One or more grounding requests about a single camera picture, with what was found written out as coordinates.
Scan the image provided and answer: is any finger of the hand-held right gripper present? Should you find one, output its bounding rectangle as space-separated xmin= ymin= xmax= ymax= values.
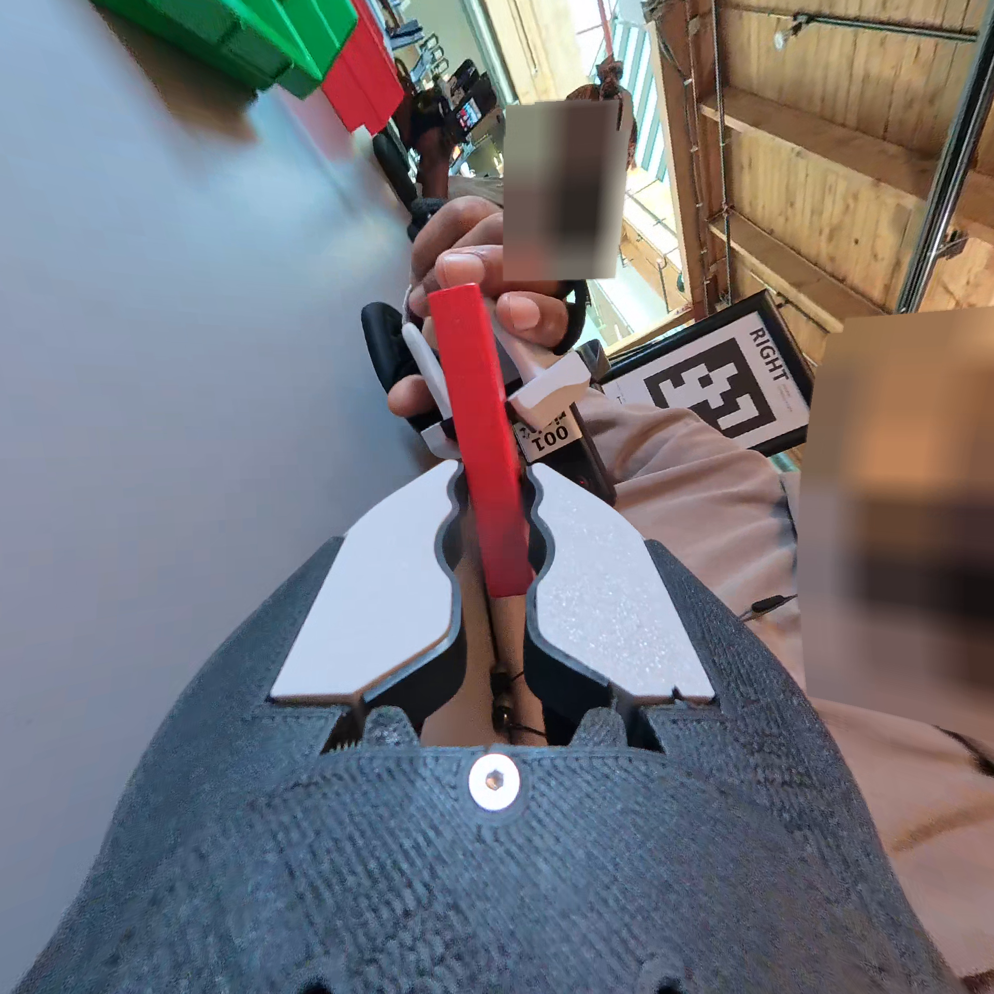
xmin=503 ymin=349 xmax=591 ymax=426
xmin=400 ymin=318 xmax=467 ymax=461

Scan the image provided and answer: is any person's right hand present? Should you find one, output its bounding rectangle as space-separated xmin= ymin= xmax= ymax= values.
xmin=386 ymin=194 xmax=582 ymax=422

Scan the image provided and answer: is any person's left hand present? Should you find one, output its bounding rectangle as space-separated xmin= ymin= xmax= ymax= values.
xmin=423 ymin=668 xmax=498 ymax=748

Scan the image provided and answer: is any red rectangular block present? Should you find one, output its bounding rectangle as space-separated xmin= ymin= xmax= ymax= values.
xmin=427 ymin=283 xmax=537 ymax=599

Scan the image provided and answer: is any red plastic bin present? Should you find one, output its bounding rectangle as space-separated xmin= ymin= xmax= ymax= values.
xmin=320 ymin=0 xmax=406 ymax=135

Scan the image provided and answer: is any green plastic bin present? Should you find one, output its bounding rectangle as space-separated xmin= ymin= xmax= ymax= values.
xmin=89 ymin=0 xmax=360 ymax=100

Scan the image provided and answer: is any person's right forearm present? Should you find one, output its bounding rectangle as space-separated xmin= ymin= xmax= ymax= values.
xmin=578 ymin=388 xmax=802 ymax=684

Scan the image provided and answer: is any black white marker board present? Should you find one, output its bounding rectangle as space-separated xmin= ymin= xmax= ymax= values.
xmin=600 ymin=289 xmax=815 ymax=459

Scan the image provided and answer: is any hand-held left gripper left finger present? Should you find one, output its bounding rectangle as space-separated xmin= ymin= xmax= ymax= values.
xmin=268 ymin=460 xmax=467 ymax=739

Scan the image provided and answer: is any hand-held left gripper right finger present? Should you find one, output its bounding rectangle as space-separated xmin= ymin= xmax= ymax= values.
xmin=524 ymin=462 xmax=715 ymax=747

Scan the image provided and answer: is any grey metal conduit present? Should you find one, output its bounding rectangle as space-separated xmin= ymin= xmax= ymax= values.
xmin=897 ymin=0 xmax=994 ymax=315

